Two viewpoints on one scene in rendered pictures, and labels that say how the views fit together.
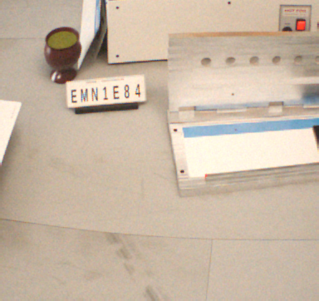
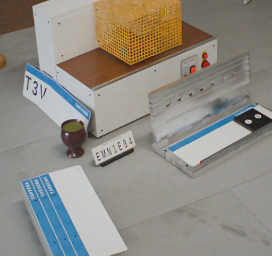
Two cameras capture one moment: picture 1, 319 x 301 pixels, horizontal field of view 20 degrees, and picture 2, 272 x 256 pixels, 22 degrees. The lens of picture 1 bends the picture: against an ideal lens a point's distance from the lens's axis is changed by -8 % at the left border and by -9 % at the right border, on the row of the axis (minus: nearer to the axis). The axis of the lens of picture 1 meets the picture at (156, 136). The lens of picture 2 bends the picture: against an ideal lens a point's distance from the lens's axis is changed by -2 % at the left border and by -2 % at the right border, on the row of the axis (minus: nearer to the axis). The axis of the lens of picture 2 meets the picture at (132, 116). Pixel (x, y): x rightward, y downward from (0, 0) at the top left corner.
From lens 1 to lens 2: 100 cm
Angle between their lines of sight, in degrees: 26
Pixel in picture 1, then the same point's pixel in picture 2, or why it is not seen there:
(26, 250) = (139, 241)
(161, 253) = (210, 205)
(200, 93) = (170, 125)
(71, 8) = (43, 119)
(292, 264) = not seen: outside the picture
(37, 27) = (31, 135)
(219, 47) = (173, 92)
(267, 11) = (174, 68)
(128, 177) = (159, 181)
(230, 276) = (255, 201)
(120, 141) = (139, 169)
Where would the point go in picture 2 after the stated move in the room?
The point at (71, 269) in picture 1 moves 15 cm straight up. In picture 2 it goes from (173, 237) to (173, 197)
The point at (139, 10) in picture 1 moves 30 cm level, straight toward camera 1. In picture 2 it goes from (110, 93) to (162, 136)
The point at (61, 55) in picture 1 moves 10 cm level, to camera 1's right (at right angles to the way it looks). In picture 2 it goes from (79, 135) to (106, 125)
